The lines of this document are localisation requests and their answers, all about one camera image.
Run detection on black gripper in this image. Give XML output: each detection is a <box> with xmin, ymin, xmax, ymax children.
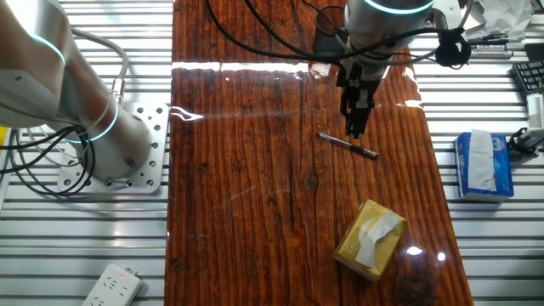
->
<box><xmin>335</xmin><ymin>59</ymin><xmax>383</xmax><ymax>139</ymax></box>

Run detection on clear black gel pen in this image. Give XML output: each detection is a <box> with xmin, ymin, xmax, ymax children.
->
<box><xmin>316</xmin><ymin>131</ymin><xmax>380</xmax><ymax>160</ymax></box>

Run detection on black mesh pen holder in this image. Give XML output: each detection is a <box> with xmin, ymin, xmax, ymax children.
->
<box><xmin>313</xmin><ymin>4</ymin><xmax>348</xmax><ymax>59</ymax></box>

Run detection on grey marker pen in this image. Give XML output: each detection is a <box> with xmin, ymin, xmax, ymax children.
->
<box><xmin>469</xmin><ymin>49</ymin><xmax>514</xmax><ymax>60</ymax></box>

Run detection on thin black pen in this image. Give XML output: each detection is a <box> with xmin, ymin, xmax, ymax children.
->
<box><xmin>467</xmin><ymin>37</ymin><xmax>510</xmax><ymax>46</ymax></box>

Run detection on gold tissue pack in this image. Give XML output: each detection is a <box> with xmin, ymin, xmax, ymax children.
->
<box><xmin>332</xmin><ymin>198</ymin><xmax>409</xmax><ymax>282</ymax></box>

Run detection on blue tissue pack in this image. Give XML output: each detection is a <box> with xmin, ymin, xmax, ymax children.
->
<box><xmin>453</xmin><ymin>129</ymin><xmax>515</xmax><ymax>202</ymax></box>

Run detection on white crumpled plastic bag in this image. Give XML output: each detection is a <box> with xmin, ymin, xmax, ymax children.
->
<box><xmin>465</xmin><ymin>0</ymin><xmax>536</xmax><ymax>42</ymax></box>

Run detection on black keyboard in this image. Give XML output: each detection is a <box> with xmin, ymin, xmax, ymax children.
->
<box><xmin>511</xmin><ymin>59</ymin><xmax>544</xmax><ymax>95</ymax></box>

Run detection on small grey box device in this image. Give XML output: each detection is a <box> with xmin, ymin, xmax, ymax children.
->
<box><xmin>525</xmin><ymin>93</ymin><xmax>544</xmax><ymax>131</ymax></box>

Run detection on black flat device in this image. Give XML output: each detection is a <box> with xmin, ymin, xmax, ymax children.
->
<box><xmin>523</xmin><ymin>42</ymin><xmax>544</xmax><ymax>63</ymax></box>

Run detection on white power strip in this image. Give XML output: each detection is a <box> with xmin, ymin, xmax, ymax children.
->
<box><xmin>80</xmin><ymin>263</ymin><xmax>145</xmax><ymax>306</ymax></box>

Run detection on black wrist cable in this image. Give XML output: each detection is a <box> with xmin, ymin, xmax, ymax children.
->
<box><xmin>203</xmin><ymin>0</ymin><xmax>473</xmax><ymax>70</ymax></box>

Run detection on black clamp with cables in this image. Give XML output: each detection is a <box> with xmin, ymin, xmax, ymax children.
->
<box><xmin>507</xmin><ymin>127</ymin><xmax>544</xmax><ymax>162</ymax></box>

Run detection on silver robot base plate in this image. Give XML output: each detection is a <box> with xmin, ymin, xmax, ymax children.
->
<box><xmin>57</xmin><ymin>101</ymin><xmax>170</xmax><ymax>196</ymax></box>

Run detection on grey base cable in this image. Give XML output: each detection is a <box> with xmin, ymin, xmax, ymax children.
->
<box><xmin>70</xmin><ymin>27</ymin><xmax>130</xmax><ymax>105</ymax></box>

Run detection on black cable bundle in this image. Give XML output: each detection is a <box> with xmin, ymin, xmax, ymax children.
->
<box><xmin>0</xmin><ymin>125</ymin><xmax>97</xmax><ymax>197</ymax></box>

